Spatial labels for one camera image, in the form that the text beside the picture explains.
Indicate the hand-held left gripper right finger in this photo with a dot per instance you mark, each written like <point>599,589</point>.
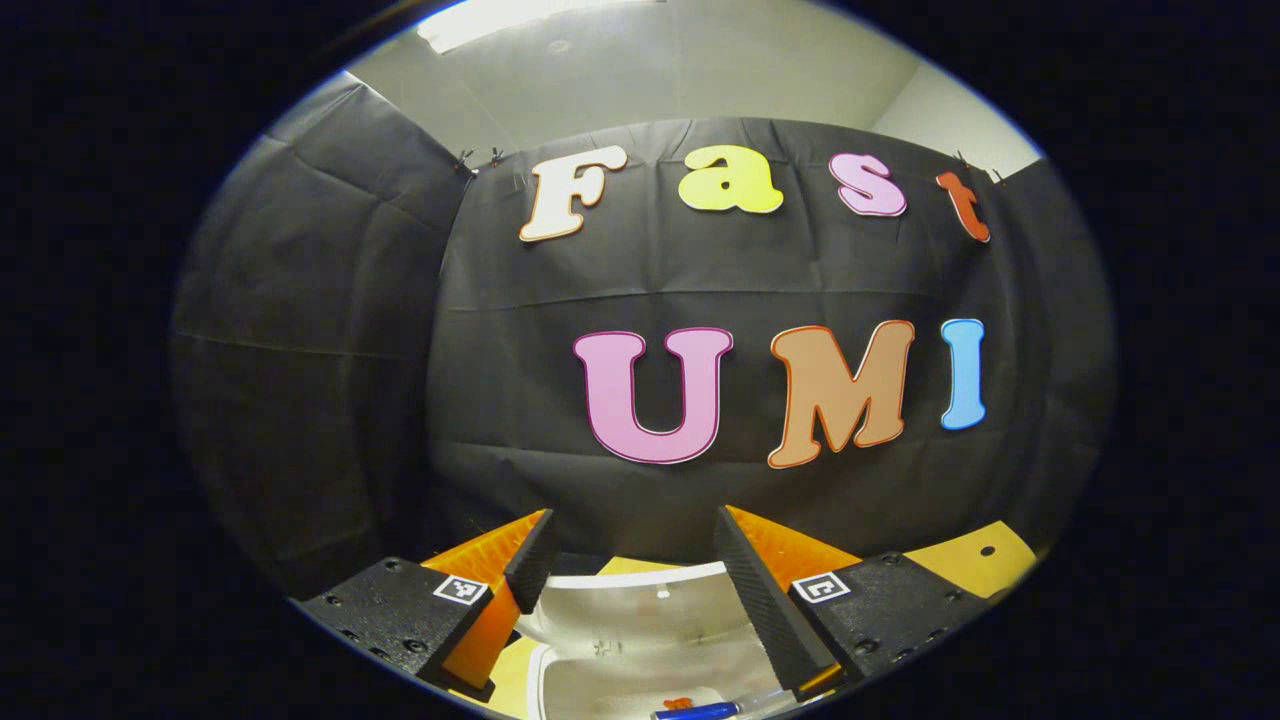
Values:
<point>760,600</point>

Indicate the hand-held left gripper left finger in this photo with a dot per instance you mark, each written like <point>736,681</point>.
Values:
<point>530,560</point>

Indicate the white desktop garbage bin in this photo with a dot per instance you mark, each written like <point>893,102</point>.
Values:
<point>640,625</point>

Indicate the orange paper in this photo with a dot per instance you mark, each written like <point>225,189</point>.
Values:
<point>678,704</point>

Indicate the ceiling light panel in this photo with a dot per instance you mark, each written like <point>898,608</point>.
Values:
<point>500,15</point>

